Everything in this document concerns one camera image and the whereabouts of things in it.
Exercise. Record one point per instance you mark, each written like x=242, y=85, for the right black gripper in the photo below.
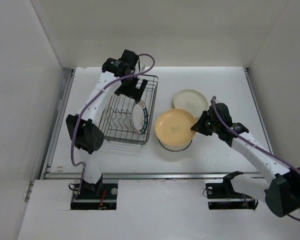
x=198, y=126

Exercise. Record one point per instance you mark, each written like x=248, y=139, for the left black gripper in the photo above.
x=134, y=92

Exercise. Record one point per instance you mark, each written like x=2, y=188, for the yellow bear plate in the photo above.
x=198, y=115

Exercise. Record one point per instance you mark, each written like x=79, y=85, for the cream white plate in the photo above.
x=191, y=101

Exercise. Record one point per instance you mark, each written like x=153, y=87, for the white plate dark green band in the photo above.
x=140, y=117

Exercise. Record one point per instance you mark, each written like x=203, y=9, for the grey wire dish rack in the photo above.
x=116, y=121

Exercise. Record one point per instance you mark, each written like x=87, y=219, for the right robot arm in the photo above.
x=280, y=187

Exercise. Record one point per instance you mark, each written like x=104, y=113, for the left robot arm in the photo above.
x=118, y=76

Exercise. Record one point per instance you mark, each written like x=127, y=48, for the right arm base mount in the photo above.
x=219, y=199

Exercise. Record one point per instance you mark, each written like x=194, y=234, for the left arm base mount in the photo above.
x=99, y=196

